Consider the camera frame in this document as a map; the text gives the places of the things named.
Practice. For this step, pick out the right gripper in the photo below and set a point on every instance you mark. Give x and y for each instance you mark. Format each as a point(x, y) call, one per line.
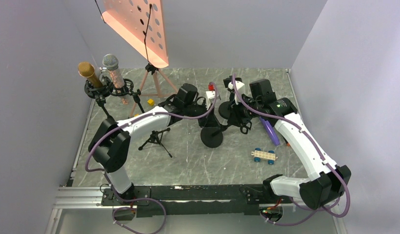
point(236, 118)

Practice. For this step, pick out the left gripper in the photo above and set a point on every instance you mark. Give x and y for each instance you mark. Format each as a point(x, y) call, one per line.
point(209, 120)

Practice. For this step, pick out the purple microphone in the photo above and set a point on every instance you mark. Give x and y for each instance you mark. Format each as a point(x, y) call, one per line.
point(270, 131)

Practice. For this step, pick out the black tripod mic stand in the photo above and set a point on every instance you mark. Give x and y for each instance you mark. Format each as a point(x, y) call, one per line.
point(154, 122)

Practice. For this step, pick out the silver mesh glitter microphone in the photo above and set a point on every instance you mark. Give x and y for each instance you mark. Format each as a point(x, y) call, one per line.
point(111, 63)

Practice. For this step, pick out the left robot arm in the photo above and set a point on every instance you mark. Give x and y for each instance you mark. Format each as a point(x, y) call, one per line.
point(110, 144)

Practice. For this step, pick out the pink music stand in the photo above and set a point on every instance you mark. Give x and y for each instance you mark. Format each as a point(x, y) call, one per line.
point(141, 24)

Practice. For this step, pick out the gold microphone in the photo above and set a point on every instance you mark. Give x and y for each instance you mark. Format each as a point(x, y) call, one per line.
point(87, 71)

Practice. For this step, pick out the toy brick car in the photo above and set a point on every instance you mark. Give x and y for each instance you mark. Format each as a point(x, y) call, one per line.
point(259, 155)

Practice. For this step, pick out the yellow cube far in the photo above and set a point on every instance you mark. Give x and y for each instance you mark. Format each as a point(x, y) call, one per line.
point(151, 102)

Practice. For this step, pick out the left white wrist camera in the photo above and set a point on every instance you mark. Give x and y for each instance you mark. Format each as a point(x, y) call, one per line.
point(211, 95)

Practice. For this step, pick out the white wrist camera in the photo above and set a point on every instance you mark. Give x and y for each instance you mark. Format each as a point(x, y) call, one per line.
point(237, 89)
point(211, 95)

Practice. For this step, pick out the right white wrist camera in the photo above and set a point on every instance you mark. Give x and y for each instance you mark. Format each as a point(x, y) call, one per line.
point(237, 89)

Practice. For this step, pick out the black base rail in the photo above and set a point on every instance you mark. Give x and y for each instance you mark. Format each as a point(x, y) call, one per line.
point(248, 199)

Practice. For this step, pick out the black shock-mount stand left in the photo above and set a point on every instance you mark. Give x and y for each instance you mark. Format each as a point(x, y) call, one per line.
point(100, 94)

